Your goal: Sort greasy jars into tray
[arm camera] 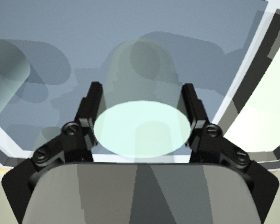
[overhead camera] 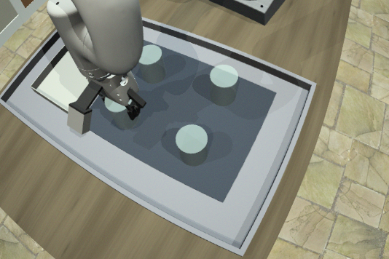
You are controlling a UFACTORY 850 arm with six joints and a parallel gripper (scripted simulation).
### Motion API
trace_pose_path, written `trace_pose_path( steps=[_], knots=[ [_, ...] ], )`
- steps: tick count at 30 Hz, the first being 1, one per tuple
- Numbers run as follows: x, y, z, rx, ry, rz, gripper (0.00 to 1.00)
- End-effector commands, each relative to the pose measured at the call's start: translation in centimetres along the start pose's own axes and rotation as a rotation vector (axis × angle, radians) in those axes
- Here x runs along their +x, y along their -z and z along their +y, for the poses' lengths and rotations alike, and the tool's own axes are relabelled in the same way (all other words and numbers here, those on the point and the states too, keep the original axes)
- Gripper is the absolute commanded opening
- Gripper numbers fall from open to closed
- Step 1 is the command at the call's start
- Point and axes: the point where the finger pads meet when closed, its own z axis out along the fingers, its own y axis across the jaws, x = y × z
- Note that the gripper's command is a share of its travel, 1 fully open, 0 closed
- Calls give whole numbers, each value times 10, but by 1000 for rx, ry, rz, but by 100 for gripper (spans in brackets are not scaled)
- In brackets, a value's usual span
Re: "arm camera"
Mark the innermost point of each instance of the clear glass jar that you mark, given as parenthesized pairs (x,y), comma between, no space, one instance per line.
(14,70)
(168,158)
(46,134)
(142,113)

